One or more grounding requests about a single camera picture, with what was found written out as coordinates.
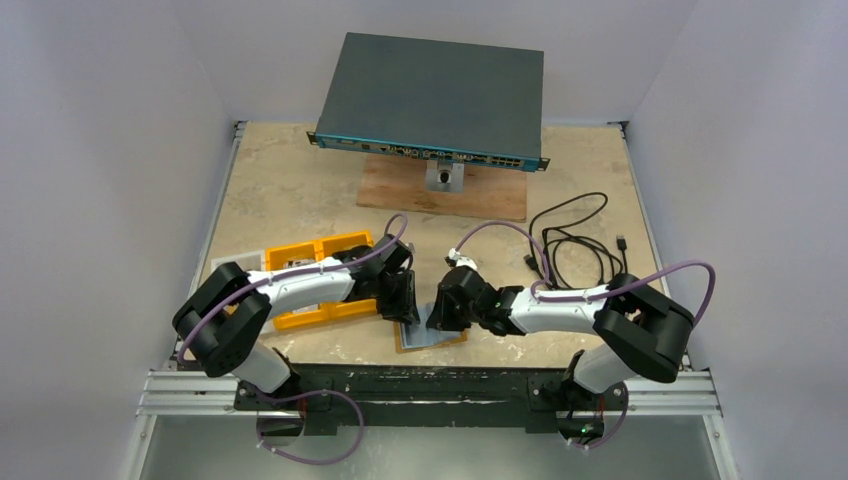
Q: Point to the yellow bin with black cards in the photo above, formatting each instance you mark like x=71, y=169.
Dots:
x=342, y=310

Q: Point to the white plastic tray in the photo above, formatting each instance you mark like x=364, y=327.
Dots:
x=241, y=308

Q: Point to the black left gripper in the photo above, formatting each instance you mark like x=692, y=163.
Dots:
x=403, y=309

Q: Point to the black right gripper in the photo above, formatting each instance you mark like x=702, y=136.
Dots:
x=448, y=312

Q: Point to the blue network switch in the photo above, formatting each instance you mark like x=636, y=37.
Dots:
x=435, y=100

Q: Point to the tan leather card holder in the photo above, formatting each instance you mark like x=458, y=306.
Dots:
x=417, y=337

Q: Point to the yellow bin with silver cards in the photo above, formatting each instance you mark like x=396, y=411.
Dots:
x=289, y=256

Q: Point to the wooden board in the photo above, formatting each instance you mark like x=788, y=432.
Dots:
x=396, y=183

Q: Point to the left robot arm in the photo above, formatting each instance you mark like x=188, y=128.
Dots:
x=330, y=280

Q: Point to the metal switch stand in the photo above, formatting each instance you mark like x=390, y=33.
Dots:
x=445, y=176

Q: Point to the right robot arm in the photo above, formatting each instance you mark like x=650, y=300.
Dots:
x=644, y=332

